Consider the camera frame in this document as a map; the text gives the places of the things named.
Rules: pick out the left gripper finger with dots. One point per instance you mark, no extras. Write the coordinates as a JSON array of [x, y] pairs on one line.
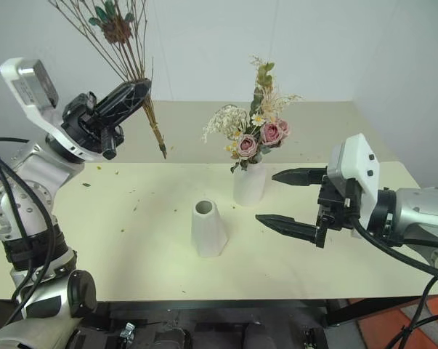
[[140, 84], [120, 103]]

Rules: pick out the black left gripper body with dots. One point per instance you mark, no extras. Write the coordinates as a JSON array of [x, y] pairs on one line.
[[81, 116]]

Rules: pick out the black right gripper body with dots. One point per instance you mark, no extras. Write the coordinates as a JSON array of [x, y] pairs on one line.
[[336, 209]]

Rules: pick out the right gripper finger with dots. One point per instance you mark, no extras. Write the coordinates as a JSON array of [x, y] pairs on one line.
[[291, 226], [298, 177]]

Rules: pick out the dried brown twig bouquet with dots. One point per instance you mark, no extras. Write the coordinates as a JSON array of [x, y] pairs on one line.
[[131, 54]]

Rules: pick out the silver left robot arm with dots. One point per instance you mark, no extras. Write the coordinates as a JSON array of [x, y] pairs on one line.
[[33, 171]]

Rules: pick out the pink rose flower bouquet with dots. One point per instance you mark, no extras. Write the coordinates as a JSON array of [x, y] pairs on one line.
[[262, 127]]

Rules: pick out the white faceted vase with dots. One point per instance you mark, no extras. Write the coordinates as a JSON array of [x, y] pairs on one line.
[[207, 232], [248, 187]]

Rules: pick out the orange floor mat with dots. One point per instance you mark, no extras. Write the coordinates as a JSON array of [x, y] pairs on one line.
[[389, 327]]

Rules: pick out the metal wing clamp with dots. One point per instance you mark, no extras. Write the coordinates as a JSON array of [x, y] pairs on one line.
[[127, 331]]

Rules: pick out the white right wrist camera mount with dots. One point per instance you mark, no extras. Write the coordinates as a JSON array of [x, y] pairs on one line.
[[360, 171]]

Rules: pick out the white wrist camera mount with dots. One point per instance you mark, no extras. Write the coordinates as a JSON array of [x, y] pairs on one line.
[[360, 171], [24, 91]]

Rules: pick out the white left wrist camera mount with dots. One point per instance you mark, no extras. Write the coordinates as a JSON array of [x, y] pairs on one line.
[[24, 91]]

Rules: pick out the black table frame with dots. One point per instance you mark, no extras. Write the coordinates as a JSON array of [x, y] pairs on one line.
[[218, 304]]

